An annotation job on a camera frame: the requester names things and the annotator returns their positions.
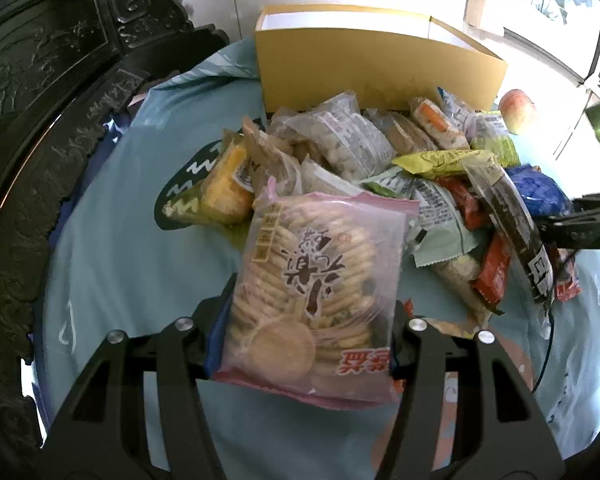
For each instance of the purple white snack packet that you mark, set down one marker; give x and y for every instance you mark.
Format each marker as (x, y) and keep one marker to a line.
(462, 116)

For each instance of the lime green snack packet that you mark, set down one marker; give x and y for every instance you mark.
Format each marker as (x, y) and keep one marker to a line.
(490, 133)

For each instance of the dark carved wooden chair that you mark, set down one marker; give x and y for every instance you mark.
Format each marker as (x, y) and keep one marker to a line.
(64, 66)

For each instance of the yellow cake snack pack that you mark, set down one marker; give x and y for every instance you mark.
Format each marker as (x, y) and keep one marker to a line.
(227, 193)

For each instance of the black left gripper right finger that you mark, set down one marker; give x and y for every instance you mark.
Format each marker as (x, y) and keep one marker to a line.
(500, 432)

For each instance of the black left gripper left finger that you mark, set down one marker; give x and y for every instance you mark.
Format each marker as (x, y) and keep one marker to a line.
(135, 411)

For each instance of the blue snack packet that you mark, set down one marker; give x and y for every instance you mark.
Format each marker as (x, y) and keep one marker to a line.
(541, 194)

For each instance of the framed lotus painting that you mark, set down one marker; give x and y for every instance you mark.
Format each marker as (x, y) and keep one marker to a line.
(566, 32)

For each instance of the long dark seaweed snack pack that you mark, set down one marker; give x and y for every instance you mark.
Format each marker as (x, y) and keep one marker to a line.
(513, 221)

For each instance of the clear nut snack packet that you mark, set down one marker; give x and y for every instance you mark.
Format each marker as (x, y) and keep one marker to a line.
(353, 146)

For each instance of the yellow cardboard box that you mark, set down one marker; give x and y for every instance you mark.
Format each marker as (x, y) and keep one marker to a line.
(311, 52)

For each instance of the brown biscuit clear packet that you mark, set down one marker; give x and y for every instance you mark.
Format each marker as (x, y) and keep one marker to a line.
(402, 133)

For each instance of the light blue printed cloth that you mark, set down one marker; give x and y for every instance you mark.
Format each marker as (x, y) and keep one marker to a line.
(116, 266)

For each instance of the orange white rice roll pack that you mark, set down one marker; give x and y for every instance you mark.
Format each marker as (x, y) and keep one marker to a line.
(437, 125)

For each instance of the green white snack wrapper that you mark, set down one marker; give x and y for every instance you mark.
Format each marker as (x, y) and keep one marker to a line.
(439, 233)

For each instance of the yellow snack bar wrapper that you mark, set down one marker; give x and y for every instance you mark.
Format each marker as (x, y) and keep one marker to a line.
(440, 164)

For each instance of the red yellow apple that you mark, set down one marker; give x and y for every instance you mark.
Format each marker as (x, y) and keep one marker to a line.
(517, 109)

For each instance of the beige sesame bar pack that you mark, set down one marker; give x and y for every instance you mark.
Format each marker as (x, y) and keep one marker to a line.
(458, 274)

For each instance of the pink rice cracker bag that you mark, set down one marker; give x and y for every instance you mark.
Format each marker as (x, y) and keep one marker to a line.
(313, 305)

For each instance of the red snack packet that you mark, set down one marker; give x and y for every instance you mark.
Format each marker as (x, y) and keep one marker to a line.
(490, 285)

